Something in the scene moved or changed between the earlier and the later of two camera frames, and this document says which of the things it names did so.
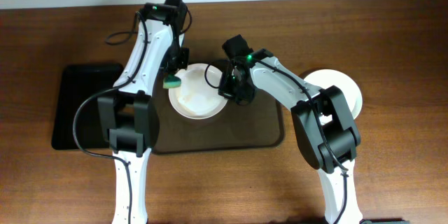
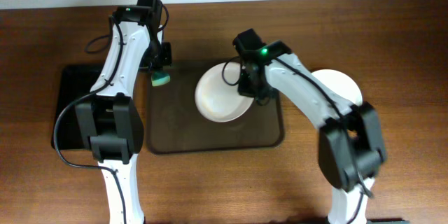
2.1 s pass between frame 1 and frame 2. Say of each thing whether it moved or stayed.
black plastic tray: stayed
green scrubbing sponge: moved
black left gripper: moved
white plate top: moved
